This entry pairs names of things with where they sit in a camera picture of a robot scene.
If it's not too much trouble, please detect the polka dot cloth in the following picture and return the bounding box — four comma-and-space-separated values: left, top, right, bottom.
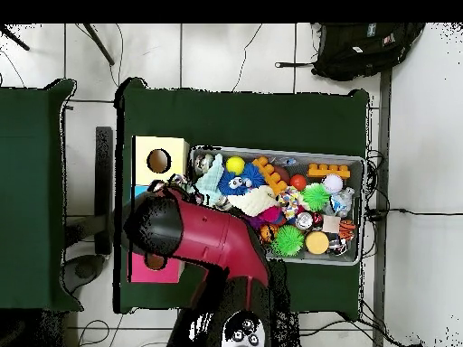
149, 173, 198, 196

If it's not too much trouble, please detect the shallow clear mesh bin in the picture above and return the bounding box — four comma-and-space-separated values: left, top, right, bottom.
187, 145, 366, 267

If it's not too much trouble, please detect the wooden box with three holes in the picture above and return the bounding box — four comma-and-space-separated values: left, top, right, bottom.
128, 136, 190, 284

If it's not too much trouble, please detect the blue spiky toy with eyes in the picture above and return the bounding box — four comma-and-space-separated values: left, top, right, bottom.
216, 163, 267, 196

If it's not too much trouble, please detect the mint green knitted cloth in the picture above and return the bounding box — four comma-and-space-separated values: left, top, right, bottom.
194, 153, 227, 205

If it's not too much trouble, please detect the cream knitted cloth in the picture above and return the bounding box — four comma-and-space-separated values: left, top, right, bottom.
226, 184, 279, 218

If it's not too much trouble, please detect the yellow ball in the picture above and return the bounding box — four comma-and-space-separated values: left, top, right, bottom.
225, 155, 246, 175

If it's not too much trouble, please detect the long orange toy block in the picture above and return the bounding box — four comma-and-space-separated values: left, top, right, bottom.
251, 155, 289, 196

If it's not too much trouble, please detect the orange ball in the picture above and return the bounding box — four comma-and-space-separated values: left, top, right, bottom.
289, 173, 308, 192

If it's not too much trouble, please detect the dark green tablecloth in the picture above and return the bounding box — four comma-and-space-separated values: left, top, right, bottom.
113, 77, 371, 314
0, 78, 84, 313

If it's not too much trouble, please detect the green spiky ball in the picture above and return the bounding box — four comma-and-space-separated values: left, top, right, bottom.
270, 224, 306, 258

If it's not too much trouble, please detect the white baseball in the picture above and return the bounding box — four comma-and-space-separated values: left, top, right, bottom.
322, 173, 344, 195

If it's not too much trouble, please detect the black upright panel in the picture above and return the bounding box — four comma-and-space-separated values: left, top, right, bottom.
94, 126, 114, 256

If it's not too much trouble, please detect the grey stand base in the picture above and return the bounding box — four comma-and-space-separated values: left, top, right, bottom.
62, 254, 107, 295

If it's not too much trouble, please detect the black backpack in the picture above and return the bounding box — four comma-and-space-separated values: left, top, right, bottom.
273, 23, 427, 82

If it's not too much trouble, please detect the black tripod leg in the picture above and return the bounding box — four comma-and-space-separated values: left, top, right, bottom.
0, 24, 31, 52
83, 23, 116, 67

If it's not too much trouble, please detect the black power cable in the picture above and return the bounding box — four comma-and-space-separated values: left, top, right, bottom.
387, 208, 463, 217

